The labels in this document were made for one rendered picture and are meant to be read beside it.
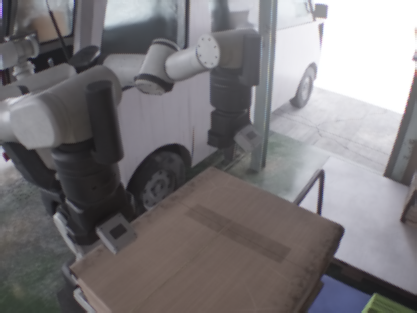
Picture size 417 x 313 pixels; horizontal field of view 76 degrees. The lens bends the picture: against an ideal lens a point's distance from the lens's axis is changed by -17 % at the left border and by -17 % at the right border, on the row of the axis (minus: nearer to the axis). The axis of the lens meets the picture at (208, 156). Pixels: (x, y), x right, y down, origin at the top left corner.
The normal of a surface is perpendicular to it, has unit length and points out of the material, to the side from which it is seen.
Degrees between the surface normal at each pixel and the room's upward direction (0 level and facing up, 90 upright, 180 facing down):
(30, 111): 90
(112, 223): 30
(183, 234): 0
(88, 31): 77
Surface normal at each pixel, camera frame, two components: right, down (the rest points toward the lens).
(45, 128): -0.42, 0.50
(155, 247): -0.01, -0.83
